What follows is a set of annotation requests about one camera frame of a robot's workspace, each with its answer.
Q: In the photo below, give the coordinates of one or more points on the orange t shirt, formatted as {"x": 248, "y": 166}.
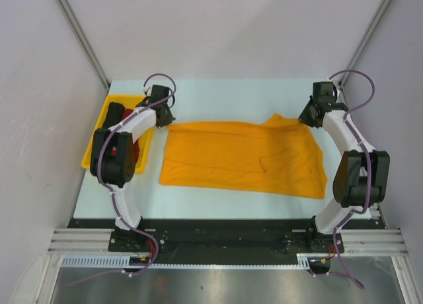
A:
{"x": 279, "y": 156}

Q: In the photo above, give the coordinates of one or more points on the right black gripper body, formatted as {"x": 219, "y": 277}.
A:
{"x": 307, "y": 115}

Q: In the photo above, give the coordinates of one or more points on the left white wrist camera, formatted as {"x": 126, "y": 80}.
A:
{"x": 147, "y": 90}

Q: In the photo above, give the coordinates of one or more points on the black rolled t shirt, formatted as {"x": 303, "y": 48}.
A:
{"x": 114, "y": 115}

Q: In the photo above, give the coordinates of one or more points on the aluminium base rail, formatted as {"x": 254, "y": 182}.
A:
{"x": 366, "y": 242}

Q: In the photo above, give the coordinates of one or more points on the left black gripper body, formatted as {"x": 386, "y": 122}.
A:
{"x": 168, "y": 117}

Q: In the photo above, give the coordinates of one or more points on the white slotted cable duct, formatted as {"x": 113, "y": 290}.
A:
{"x": 132, "y": 262}

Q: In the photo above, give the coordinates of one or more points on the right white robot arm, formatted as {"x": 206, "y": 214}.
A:
{"x": 361, "y": 178}

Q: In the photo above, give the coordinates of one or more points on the right aluminium frame post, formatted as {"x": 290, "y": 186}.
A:
{"x": 353, "y": 28}

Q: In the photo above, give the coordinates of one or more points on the red rolled t shirt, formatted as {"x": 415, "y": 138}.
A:
{"x": 127, "y": 112}

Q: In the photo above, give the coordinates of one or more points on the yellow plastic tray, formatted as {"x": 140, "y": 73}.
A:
{"x": 142, "y": 143}

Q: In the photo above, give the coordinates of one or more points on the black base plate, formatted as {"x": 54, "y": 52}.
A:
{"x": 224, "y": 242}

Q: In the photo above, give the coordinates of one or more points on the left aluminium frame post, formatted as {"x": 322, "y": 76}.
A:
{"x": 82, "y": 39}

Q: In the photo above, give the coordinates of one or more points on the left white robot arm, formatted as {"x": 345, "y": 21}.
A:
{"x": 115, "y": 151}

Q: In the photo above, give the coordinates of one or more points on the aluminium frame post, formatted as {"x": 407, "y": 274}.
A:
{"x": 82, "y": 39}
{"x": 353, "y": 28}

